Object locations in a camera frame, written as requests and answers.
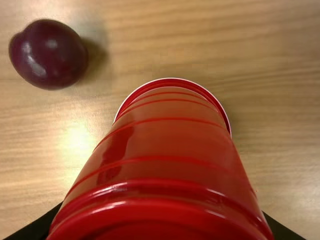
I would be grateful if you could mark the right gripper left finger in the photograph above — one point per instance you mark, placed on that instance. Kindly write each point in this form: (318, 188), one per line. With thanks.
(35, 226)

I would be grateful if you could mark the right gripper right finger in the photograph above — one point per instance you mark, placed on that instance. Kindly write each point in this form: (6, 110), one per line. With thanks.
(282, 228)

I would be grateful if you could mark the red cup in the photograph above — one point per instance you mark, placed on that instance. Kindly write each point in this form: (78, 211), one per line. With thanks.
(165, 162)

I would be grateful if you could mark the dark purple plum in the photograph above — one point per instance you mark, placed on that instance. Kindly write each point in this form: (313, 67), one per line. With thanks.
(48, 55)

